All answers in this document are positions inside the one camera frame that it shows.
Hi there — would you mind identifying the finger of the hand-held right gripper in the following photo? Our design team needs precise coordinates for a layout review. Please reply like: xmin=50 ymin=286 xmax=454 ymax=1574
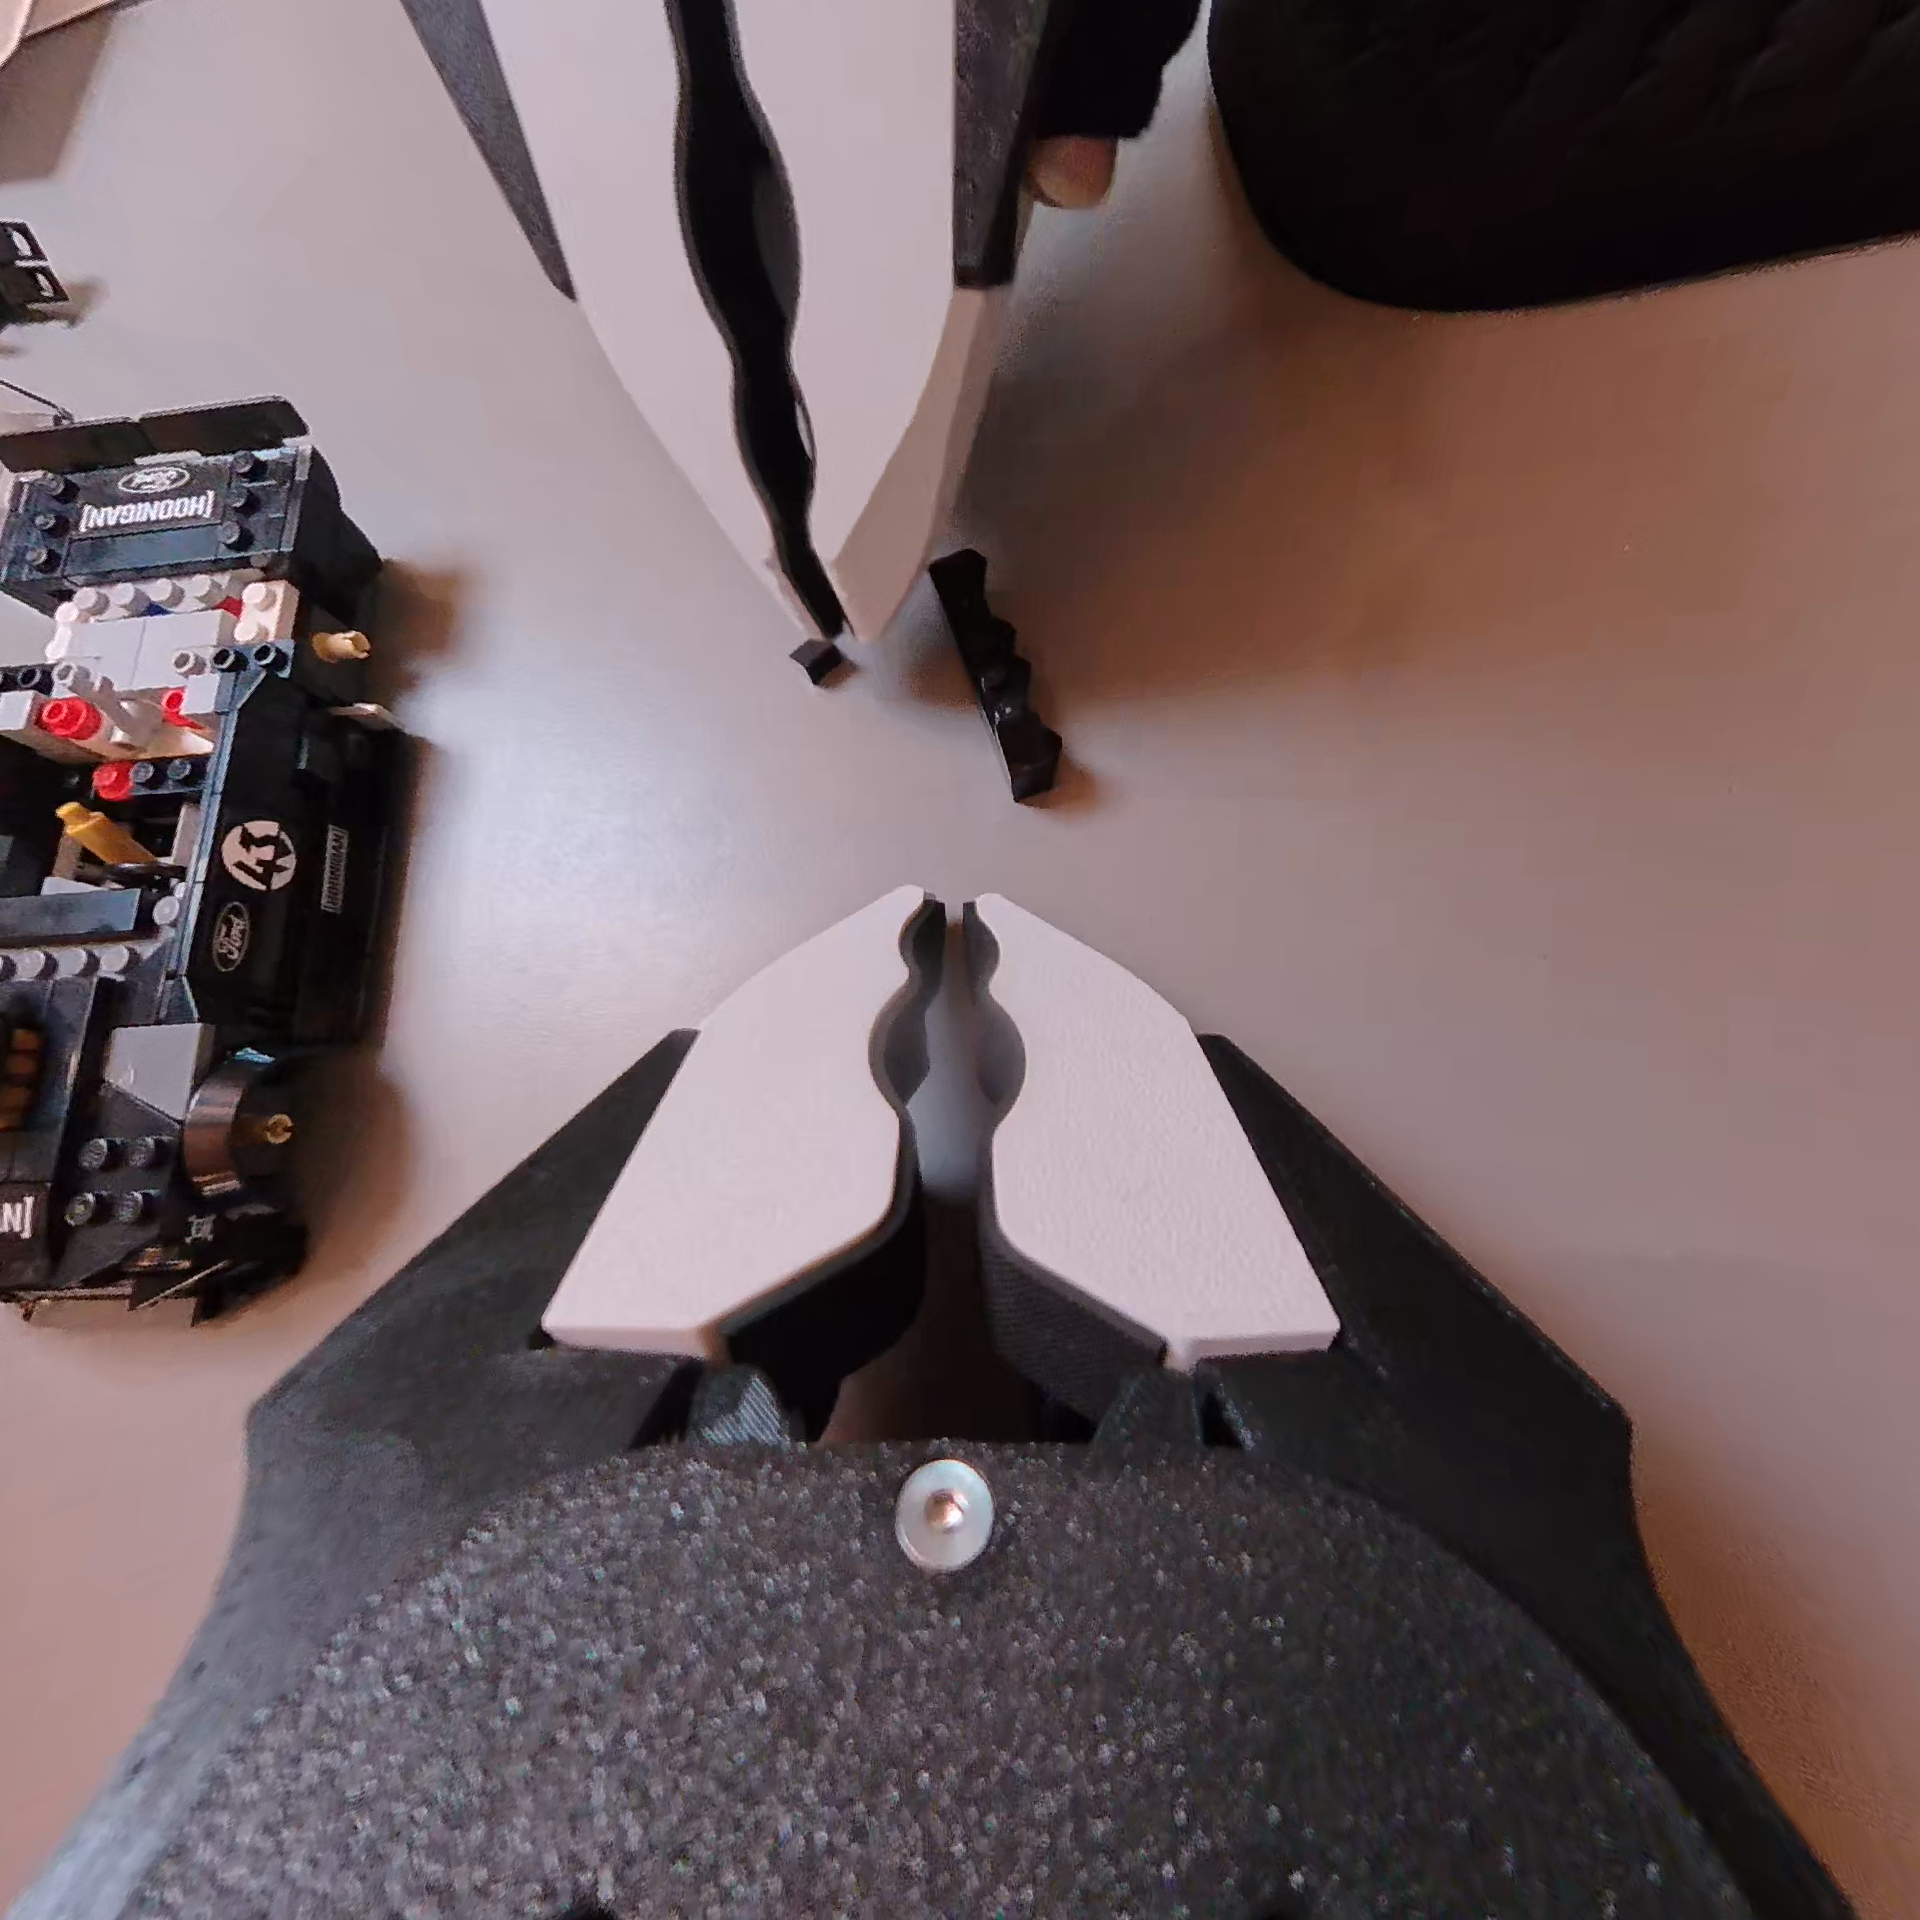
xmin=720 ymin=0 xmax=1046 ymax=645
xmin=476 ymin=0 xmax=850 ymax=637

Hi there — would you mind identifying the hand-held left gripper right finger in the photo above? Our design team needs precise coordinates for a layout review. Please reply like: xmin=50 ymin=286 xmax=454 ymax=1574
xmin=967 ymin=888 xmax=1345 ymax=1376

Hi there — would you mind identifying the black lego car model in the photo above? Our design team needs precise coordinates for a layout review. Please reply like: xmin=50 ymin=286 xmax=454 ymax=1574
xmin=0 ymin=397 xmax=408 ymax=1328

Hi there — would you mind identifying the long black lego plate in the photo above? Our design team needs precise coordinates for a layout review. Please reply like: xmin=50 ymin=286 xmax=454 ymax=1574
xmin=921 ymin=543 xmax=1070 ymax=809

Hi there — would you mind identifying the person's right hand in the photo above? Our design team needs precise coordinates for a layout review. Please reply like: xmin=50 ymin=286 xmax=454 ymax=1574
xmin=1030 ymin=132 xmax=1135 ymax=214

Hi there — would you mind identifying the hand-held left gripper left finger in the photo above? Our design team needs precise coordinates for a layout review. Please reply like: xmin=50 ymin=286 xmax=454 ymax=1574
xmin=542 ymin=882 xmax=950 ymax=1360

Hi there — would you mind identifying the black mesh pad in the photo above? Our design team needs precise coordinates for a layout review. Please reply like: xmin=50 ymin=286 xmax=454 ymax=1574
xmin=1207 ymin=0 xmax=1920 ymax=312

